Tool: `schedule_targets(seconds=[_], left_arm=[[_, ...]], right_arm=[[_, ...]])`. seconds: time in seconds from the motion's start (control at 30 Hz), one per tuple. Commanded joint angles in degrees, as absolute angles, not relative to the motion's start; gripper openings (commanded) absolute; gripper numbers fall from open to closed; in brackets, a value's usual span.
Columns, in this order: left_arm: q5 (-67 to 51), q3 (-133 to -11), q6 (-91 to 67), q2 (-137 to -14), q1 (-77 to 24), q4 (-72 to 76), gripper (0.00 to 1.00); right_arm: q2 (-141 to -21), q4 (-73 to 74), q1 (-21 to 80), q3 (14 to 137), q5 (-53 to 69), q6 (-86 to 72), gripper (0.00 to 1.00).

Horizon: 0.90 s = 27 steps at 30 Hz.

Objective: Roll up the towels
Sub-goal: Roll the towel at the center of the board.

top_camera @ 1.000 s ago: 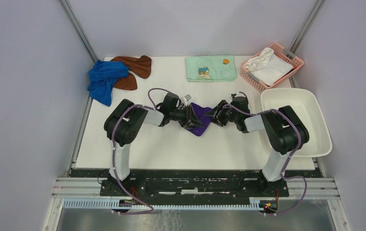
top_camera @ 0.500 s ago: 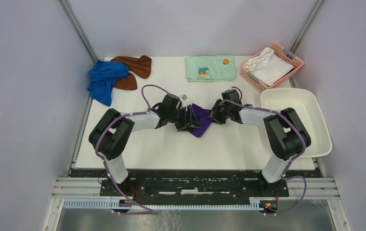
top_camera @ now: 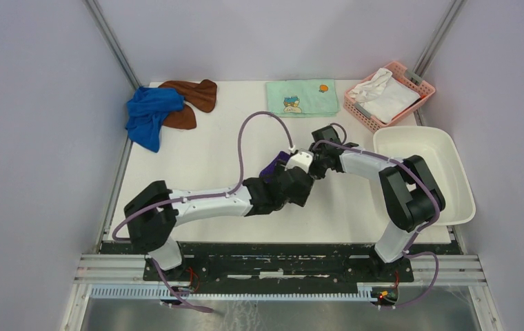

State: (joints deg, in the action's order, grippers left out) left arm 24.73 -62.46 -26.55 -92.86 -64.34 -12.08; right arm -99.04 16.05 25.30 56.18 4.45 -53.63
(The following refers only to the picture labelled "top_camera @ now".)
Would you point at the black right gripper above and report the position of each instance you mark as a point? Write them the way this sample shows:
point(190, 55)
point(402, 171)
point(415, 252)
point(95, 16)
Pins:
point(319, 174)

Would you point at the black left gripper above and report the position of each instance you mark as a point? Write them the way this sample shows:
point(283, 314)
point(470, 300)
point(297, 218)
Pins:
point(300, 198)

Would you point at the purple towel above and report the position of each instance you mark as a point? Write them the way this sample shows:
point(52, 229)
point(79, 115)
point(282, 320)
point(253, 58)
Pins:
point(270, 170)

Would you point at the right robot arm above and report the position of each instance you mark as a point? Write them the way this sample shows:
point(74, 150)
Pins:
point(411, 195)

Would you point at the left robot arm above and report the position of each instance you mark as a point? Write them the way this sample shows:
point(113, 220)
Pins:
point(153, 214)

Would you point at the mint green cartoon towel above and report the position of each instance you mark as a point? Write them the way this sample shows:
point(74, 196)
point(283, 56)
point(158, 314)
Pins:
point(302, 98)

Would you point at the white cloth in basket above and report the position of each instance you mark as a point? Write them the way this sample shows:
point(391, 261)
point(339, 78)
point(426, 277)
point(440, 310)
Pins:
point(383, 97)

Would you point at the pink plastic basket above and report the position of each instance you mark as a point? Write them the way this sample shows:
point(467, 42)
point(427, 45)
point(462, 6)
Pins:
point(404, 76)

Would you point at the white plastic tub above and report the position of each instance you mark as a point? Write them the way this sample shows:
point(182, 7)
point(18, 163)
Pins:
point(440, 153)

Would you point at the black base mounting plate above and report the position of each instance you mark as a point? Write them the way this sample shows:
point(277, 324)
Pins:
point(280, 268)

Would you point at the brown towel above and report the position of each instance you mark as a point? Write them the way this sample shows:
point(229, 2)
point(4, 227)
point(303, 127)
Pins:
point(201, 96)

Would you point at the blue towel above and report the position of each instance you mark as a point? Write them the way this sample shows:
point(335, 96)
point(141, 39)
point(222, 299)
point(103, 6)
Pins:
point(147, 110)

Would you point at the white slotted cable duct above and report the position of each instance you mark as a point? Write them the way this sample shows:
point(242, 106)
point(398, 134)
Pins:
point(160, 292)

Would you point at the aluminium frame rail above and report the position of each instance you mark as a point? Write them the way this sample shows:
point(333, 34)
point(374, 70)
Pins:
point(454, 270)

